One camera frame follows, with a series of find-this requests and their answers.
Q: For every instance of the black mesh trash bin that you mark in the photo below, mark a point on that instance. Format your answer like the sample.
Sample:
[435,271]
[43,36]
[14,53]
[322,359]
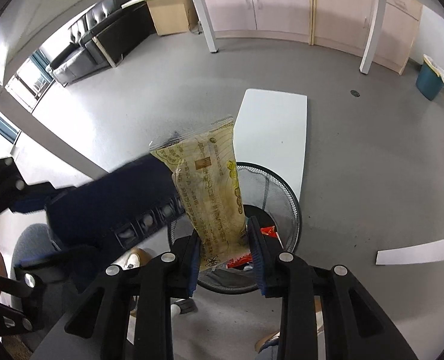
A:
[267,197]

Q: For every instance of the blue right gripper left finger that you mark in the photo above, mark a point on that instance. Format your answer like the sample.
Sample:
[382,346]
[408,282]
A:
[193,261]

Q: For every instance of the cardboard box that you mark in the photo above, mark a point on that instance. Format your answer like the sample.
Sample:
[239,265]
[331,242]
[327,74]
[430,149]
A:
[173,16]

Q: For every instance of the dark blue packaged item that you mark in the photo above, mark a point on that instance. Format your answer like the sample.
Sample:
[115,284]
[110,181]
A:
[119,210]

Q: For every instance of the white board on floor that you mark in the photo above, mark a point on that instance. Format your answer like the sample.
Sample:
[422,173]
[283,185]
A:
[271,130]

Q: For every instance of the beige printed snack wrapper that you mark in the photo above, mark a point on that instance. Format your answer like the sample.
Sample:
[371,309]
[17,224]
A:
[205,174]

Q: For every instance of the dark teal waste bin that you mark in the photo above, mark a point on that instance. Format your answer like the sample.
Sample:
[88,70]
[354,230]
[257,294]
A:
[430,80]

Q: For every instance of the pink low cabinets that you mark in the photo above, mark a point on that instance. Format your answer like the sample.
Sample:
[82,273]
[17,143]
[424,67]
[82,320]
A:
[388,27]

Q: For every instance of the white strip on floor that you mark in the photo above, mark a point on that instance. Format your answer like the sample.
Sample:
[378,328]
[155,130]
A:
[431,252]

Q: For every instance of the black leather sofa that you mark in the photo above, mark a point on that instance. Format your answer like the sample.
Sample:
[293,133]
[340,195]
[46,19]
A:
[100,39]

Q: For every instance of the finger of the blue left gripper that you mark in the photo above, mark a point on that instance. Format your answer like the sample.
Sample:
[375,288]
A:
[30,203]

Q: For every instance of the red printed plastic bag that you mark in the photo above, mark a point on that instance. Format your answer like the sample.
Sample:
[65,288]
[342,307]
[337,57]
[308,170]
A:
[255,256]

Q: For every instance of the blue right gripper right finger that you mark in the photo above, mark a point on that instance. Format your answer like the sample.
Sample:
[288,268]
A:
[263,244]

